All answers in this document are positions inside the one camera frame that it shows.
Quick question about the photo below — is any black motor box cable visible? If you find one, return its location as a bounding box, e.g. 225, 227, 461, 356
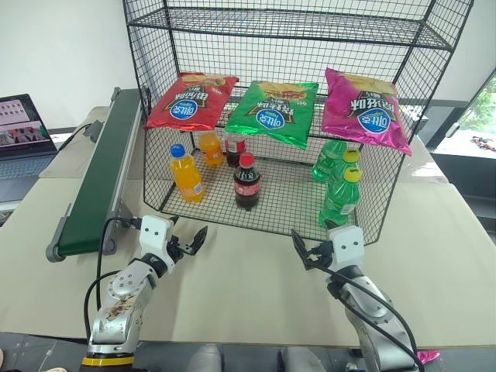
57, 124, 91, 152

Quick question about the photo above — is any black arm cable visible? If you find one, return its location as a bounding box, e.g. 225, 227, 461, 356
309, 262, 422, 372
83, 217, 141, 344

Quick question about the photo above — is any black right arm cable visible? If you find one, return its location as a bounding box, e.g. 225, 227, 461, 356
309, 262, 422, 372

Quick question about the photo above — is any cola bottle red label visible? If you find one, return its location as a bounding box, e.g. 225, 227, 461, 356
223, 133, 248, 168

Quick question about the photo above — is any grey rounded shape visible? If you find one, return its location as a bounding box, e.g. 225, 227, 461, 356
184, 343, 226, 372

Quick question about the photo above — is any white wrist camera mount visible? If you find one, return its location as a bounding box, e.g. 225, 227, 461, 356
328, 226, 366, 270
139, 215, 176, 268

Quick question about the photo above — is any cola bottle red cap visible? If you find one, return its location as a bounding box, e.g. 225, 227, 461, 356
233, 152, 262, 211

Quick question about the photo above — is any green potato chip bag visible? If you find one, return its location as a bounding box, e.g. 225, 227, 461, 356
224, 80, 320, 151

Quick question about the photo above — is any green conveyor belt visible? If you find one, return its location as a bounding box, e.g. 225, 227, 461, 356
45, 87, 152, 264

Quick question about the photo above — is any magenta potato chip bag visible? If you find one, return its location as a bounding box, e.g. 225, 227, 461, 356
321, 67, 412, 157

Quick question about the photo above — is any green soda bottle yellow cap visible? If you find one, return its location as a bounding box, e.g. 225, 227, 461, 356
318, 167, 363, 229
329, 149, 361, 187

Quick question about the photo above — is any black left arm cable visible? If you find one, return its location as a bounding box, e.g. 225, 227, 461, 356
83, 217, 141, 344

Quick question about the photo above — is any small pink snack bag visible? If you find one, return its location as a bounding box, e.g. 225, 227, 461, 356
415, 348, 443, 366

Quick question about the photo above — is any black wire mesh rack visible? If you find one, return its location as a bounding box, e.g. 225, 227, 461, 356
122, 0, 476, 243

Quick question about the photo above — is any orange soda bottle blue cap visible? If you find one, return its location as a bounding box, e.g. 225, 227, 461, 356
169, 143, 205, 205

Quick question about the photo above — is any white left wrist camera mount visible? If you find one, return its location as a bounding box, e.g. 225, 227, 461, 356
139, 215, 176, 268

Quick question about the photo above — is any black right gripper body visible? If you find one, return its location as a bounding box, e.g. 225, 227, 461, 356
304, 240, 334, 270

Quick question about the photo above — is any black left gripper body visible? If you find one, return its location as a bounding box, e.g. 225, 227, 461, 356
167, 234, 195, 261

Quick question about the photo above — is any red potato chip bag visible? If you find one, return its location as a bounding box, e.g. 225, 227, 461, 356
143, 72, 240, 133

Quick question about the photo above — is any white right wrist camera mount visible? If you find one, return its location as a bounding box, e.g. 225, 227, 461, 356
328, 226, 366, 270

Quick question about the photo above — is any open laptop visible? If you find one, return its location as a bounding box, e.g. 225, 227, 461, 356
0, 93, 59, 203

